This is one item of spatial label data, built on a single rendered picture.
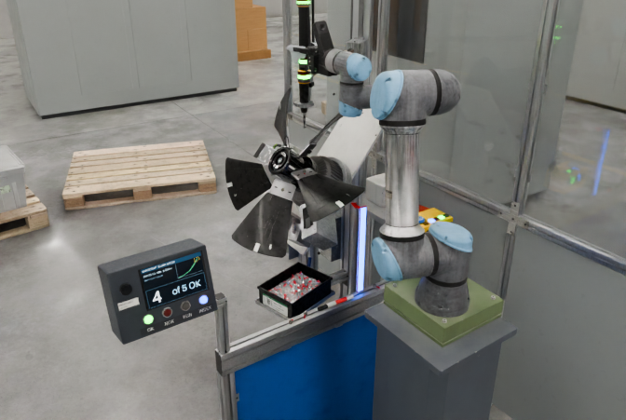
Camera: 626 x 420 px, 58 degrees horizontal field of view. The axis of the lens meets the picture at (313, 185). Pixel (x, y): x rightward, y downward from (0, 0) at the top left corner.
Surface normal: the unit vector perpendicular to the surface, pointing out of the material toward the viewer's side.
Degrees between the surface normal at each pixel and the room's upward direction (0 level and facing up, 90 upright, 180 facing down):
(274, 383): 90
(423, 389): 90
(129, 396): 0
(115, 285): 75
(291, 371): 90
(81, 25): 90
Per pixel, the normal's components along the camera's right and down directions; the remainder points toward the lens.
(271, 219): 0.00, -0.28
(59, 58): 0.54, 0.34
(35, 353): 0.00, -0.91
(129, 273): 0.54, 0.09
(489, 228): -0.83, 0.22
